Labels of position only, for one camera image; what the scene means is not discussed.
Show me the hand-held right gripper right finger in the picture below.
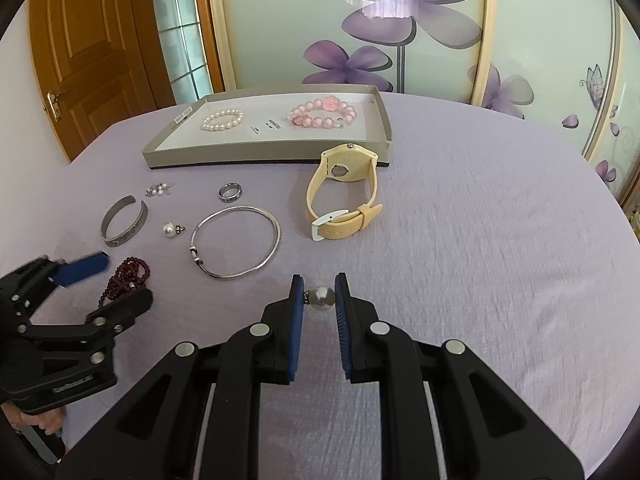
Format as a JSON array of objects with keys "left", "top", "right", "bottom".
[{"left": 334, "top": 272, "right": 586, "bottom": 480}]

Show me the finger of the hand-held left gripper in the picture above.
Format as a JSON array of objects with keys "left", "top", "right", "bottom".
[
  {"left": 0, "top": 252, "right": 110, "bottom": 322},
  {"left": 19, "top": 287, "right": 154, "bottom": 357}
]

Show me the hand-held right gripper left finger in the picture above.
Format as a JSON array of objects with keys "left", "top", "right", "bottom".
[{"left": 55, "top": 274, "right": 306, "bottom": 480}]

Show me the dark red bead bracelet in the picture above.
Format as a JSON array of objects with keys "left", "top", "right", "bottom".
[{"left": 96, "top": 257, "right": 152, "bottom": 309}]

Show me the yellow wristwatch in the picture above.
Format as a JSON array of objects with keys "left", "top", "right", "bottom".
[{"left": 305, "top": 143, "right": 385, "bottom": 242}]

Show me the grey cardboard box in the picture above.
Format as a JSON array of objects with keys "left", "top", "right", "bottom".
[{"left": 142, "top": 85, "right": 392, "bottom": 170}]

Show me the person's left hand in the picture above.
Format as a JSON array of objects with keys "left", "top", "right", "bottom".
[{"left": 2, "top": 406, "right": 68, "bottom": 436}]

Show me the thin silver bangle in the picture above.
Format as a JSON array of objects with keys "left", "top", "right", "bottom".
[{"left": 189, "top": 206, "right": 282, "bottom": 281}]

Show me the brown wooden door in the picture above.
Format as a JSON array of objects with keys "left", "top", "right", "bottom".
[{"left": 27, "top": 0, "right": 173, "bottom": 163}]

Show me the glass block window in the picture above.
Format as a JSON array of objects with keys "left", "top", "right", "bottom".
[{"left": 150, "top": 0, "right": 212, "bottom": 107}]

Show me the large purple flower wardrobe door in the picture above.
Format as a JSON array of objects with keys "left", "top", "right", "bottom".
[{"left": 205, "top": 0, "right": 501, "bottom": 107}]

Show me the small purple flower wardrobe door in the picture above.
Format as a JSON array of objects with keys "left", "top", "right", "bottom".
[{"left": 480, "top": 0, "right": 621, "bottom": 161}]

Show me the butterfly print wardrobe door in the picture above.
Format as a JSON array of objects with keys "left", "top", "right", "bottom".
[{"left": 590, "top": 10, "right": 640, "bottom": 211}]

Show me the silver cuff bracelet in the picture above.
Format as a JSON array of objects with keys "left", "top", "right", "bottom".
[{"left": 100, "top": 195, "right": 149, "bottom": 250}]

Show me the silver ring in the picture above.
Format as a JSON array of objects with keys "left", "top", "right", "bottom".
[{"left": 218, "top": 182, "right": 245, "bottom": 205}]

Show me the white pearl bracelet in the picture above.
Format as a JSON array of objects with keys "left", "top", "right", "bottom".
[{"left": 201, "top": 108, "right": 246, "bottom": 133}]

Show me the pink bead bracelet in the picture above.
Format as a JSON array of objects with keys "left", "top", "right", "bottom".
[{"left": 287, "top": 97, "right": 358, "bottom": 129}]

